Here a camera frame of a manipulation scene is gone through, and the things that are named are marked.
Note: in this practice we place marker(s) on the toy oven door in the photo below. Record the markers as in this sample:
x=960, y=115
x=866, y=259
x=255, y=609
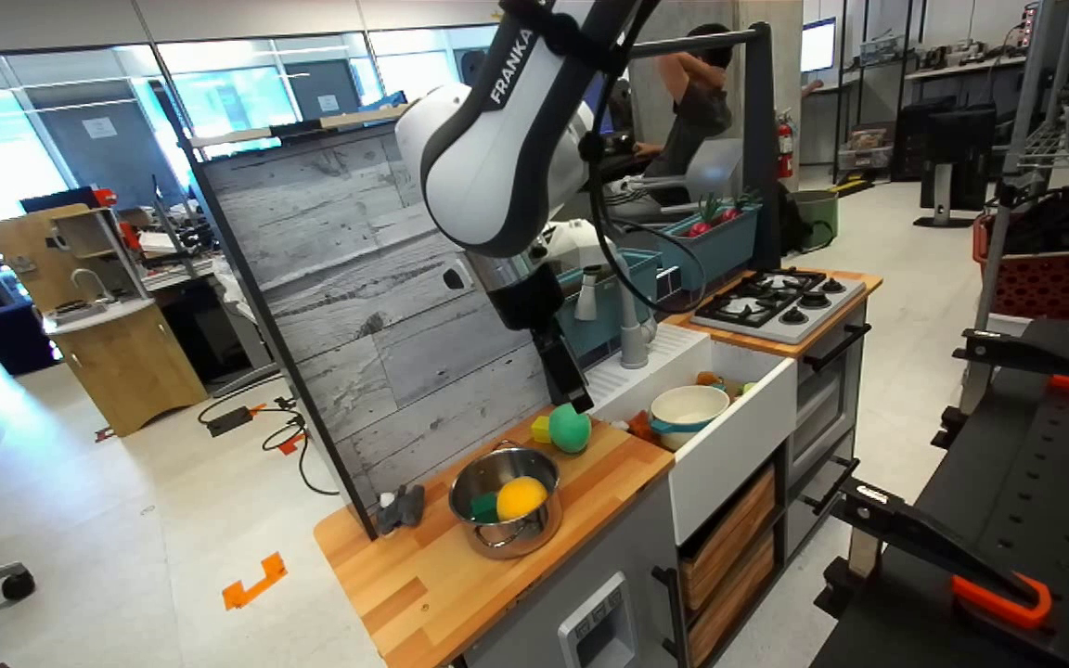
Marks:
x=823, y=448

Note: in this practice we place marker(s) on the orange handled clamp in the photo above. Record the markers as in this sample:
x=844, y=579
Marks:
x=976, y=579

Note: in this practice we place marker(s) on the right teal planter box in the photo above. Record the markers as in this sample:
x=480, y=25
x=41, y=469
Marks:
x=699, y=253

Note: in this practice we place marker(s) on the teal planter box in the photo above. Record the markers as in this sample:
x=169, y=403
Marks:
x=568, y=279
x=699, y=253

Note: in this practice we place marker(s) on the wooden cabinet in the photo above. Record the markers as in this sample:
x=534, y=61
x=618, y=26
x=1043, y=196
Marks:
x=96, y=313

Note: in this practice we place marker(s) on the silver pot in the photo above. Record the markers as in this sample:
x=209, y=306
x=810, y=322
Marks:
x=475, y=501

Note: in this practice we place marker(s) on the toy gas stove top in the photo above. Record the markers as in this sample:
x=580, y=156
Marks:
x=777, y=306

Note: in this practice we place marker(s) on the white franka robot arm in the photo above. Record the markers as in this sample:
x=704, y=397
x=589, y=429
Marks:
x=505, y=149

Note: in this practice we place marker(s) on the cream bowl in sink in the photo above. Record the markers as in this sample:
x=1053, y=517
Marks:
x=683, y=411

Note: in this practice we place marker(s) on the grey toy faucet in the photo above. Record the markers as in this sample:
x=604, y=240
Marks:
x=633, y=323

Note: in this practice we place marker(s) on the white toy sink basin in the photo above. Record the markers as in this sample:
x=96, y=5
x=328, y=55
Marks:
x=737, y=443

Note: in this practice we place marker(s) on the person at desk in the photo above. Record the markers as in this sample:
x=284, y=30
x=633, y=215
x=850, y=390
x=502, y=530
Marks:
x=694, y=88

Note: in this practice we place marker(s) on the grey wood backsplash panel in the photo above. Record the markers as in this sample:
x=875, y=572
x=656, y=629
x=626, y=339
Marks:
x=378, y=322

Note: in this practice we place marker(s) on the left teal planter box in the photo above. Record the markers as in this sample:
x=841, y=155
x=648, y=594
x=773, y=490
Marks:
x=568, y=279

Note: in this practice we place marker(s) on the green plush ball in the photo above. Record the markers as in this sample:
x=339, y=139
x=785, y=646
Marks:
x=563, y=429

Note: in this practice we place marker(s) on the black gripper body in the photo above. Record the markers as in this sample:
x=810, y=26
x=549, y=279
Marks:
x=529, y=298

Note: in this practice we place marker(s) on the yellow plush toy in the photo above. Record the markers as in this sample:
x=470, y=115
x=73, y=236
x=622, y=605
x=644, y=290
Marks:
x=517, y=497

